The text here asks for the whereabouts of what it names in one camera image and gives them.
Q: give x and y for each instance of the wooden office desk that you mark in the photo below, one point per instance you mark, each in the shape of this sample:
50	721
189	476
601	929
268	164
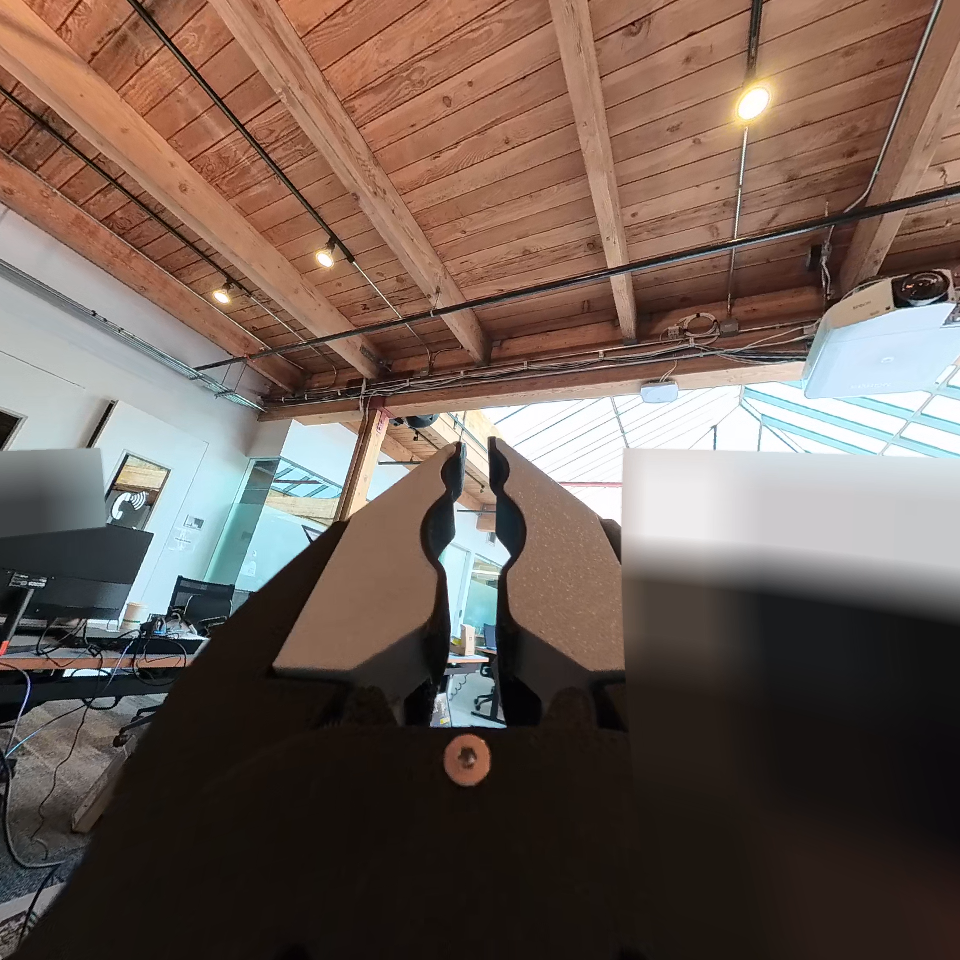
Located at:
67	660

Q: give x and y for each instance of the black dome ceiling camera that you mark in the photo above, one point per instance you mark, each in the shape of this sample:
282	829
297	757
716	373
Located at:
421	422

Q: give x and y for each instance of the light wooden board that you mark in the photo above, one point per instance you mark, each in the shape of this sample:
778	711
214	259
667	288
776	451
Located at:
94	802

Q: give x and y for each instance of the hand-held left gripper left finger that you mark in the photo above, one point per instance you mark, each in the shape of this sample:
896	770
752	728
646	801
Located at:
360	592

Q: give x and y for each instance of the black ceiling pipe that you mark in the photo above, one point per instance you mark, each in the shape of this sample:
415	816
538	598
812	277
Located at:
600	275

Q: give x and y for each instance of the frosted glass partition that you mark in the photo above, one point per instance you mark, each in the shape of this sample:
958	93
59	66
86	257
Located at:
251	536

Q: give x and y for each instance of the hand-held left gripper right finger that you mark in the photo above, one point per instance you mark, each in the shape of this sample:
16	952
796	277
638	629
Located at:
574	592

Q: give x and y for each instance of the background office desk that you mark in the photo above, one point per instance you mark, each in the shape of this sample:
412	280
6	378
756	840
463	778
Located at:
469	658

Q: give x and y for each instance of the small cardboard box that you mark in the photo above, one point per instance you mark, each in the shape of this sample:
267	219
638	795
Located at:
469	639

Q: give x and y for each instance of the ceiling spotlight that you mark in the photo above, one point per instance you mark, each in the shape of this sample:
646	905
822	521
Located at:
325	257
753	103
222	294

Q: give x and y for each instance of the black lighting track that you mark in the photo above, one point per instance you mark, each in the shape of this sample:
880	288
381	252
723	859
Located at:
240	129
755	37
120	187

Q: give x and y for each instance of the black computer monitor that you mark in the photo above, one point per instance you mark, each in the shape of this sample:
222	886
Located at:
75	570

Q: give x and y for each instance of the black office chair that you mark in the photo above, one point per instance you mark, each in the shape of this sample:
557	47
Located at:
201	596
487	697

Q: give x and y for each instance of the wooden support post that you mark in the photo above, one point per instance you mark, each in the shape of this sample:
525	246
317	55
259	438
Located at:
360	465

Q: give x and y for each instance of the paper cup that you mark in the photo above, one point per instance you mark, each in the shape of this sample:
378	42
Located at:
133	615

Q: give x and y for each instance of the white ceiling projector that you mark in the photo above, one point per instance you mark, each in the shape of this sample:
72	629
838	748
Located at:
870	360

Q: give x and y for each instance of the white ceiling access point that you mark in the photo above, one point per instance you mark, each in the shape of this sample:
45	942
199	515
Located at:
658	391

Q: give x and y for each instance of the red ceiling pipe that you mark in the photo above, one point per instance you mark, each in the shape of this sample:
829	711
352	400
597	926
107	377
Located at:
592	484

